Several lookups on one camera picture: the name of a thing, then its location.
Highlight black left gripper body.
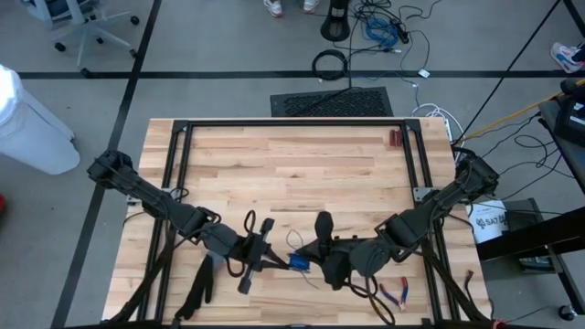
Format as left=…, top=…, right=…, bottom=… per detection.
left=230, top=218, right=276, bottom=295

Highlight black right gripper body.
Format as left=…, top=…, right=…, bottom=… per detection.
left=314, top=210, right=361, bottom=292

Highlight black cable spool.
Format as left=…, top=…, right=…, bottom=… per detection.
left=286, top=252, right=312, bottom=274

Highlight blue cord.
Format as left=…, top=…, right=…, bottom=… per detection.
left=285, top=228, right=321, bottom=290

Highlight black perforated floor mat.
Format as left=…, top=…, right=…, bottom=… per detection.
left=270, top=87, right=395, bottom=118

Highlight black side table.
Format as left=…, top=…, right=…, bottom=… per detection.
left=474, top=196, right=585, bottom=316

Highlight black cylindrical bin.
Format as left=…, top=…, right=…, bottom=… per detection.
left=320, top=0, right=352, bottom=43

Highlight black power strip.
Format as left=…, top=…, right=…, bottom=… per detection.
left=390, top=17, right=410, bottom=45

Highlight black round foot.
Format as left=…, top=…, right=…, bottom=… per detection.
left=558, top=303, right=579, bottom=322

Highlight person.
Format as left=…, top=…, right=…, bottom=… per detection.
left=262, top=0, right=321, bottom=18
left=550, top=41, right=585, bottom=74

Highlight grey side table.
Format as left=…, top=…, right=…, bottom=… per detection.
left=537, top=98, right=585, bottom=196

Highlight white trash bin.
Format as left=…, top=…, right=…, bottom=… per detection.
left=0, top=63, right=81, bottom=176

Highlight black slanted pole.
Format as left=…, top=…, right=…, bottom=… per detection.
left=453, top=0, right=562, bottom=143

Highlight black equipment case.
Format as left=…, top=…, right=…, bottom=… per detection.
left=554, top=77, right=585, bottom=148

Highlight white blue office chair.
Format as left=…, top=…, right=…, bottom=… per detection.
left=20, top=0, right=141, bottom=78

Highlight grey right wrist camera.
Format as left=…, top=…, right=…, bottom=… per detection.
left=349, top=239, right=394, bottom=278

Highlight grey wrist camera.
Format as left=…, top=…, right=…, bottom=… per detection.
left=199, top=222, right=241, bottom=257
left=349, top=239, right=394, bottom=278

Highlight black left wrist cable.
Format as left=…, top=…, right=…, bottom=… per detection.
left=226, top=208, right=258, bottom=279

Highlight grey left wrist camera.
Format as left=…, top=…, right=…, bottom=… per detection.
left=199, top=222, right=241, bottom=257

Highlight red blue handled pliers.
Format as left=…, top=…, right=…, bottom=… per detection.
left=378, top=276, right=410, bottom=313

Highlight brown tipped black cable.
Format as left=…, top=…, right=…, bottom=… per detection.
left=463, top=269, right=476, bottom=305

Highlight white floor cable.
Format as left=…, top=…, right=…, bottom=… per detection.
left=410, top=102, right=458, bottom=125

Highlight coiled black floor cable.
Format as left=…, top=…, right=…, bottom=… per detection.
left=311, top=48, right=350, bottom=82

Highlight tangled blue floor cable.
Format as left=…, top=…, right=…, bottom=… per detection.
left=364, top=16, right=399, bottom=48

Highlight yellow floor cable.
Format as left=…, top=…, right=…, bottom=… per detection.
left=461, top=78, right=585, bottom=141

